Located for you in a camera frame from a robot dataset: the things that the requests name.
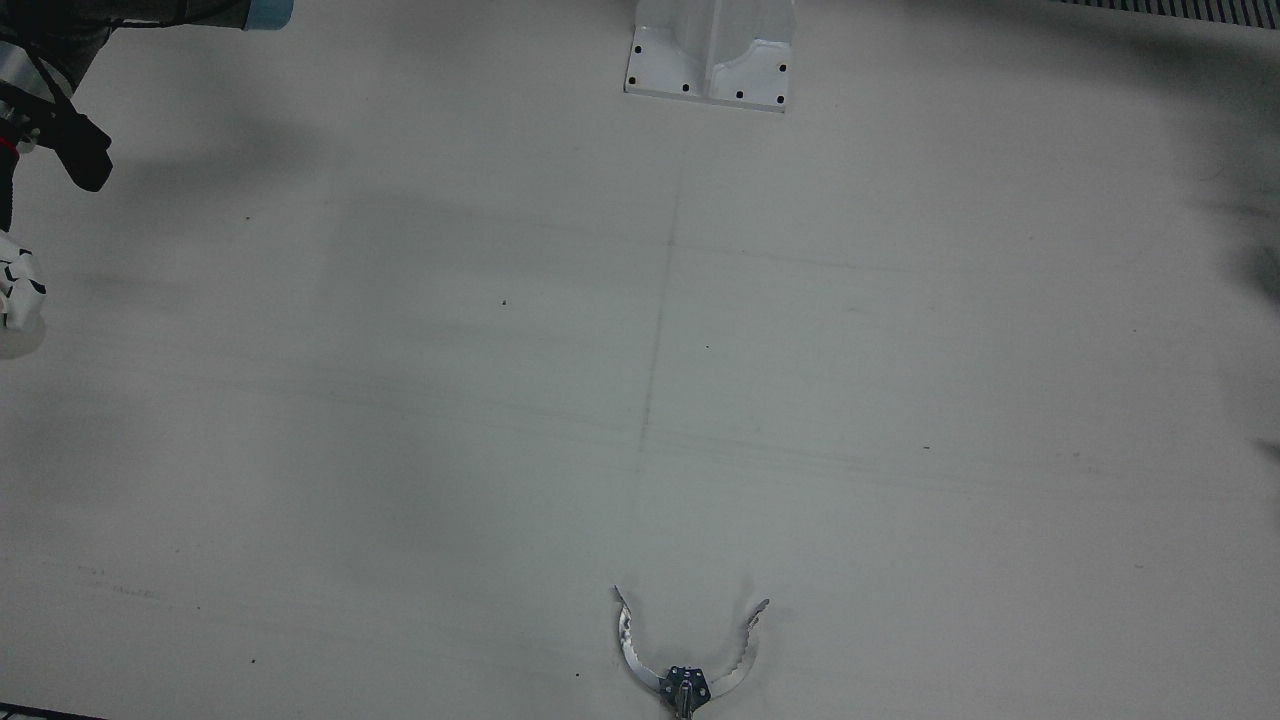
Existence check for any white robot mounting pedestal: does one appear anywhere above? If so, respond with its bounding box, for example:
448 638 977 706
624 0 798 114

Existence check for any metal reacher claw tool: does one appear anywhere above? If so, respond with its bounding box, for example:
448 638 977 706
612 586 772 720

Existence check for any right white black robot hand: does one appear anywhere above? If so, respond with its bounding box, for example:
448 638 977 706
0 150 49 332

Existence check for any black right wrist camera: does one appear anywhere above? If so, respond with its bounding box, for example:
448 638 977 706
0 81 115 194

